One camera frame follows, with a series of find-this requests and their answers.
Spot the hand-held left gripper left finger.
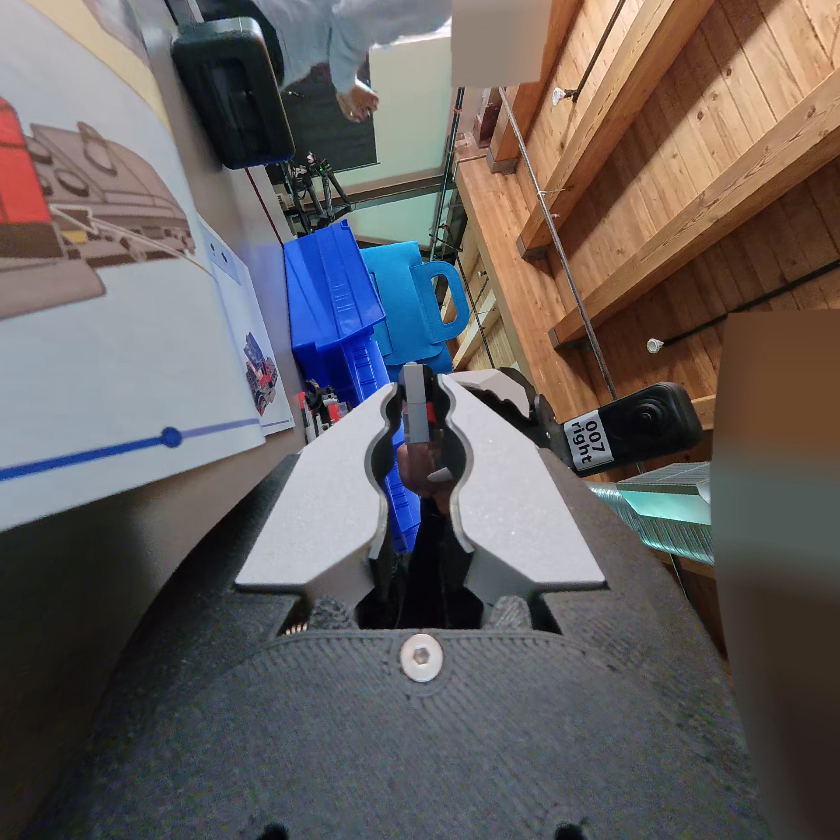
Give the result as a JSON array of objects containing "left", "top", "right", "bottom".
[{"left": 234, "top": 382, "right": 401, "bottom": 599}]

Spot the black hard case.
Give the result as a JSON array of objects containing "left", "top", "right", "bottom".
[{"left": 171, "top": 16, "right": 296, "bottom": 172}]

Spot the person's right forearm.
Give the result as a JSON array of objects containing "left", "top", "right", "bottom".
[{"left": 392, "top": 499, "right": 460, "bottom": 627}]

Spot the grey desk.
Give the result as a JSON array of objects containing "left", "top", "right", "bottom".
[{"left": 0, "top": 0, "right": 309, "bottom": 840}]

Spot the blue plastic bin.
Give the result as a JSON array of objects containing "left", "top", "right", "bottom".
[{"left": 282, "top": 220, "right": 421, "bottom": 555}]

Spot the person's right hand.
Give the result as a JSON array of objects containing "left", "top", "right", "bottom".
[{"left": 395, "top": 438, "right": 455, "bottom": 519}]

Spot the black curtain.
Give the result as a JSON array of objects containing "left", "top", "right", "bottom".
[{"left": 282, "top": 62, "right": 380, "bottom": 173}]

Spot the silver ventilation duct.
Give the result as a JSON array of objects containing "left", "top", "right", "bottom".
[{"left": 587, "top": 461, "right": 716, "bottom": 565}]

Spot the steel ceiling pipe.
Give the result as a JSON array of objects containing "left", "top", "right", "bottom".
[{"left": 497, "top": 87, "right": 643, "bottom": 475}]

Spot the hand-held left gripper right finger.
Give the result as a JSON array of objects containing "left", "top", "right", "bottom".
[{"left": 436, "top": 372, "right": 606, "bottom": 603}]

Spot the blue felt bag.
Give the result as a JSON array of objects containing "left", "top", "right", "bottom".
[{"left": 360, "top": 241, "right": 472, "bottom": 375}]

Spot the brick instruction booklet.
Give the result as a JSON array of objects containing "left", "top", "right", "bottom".
[{"left": 0, "top": 0, "right": 296, "bottom": 532}]

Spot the small grey red brick assembly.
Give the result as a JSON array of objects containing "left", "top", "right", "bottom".
[{"left": 400, "top": 362, "right": 439, "bottom": 444}]

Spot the toy brick vehicle model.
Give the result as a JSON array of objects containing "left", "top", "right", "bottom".
[{"left": 297, "top": 382, "right": 355, "bottom": 447}]

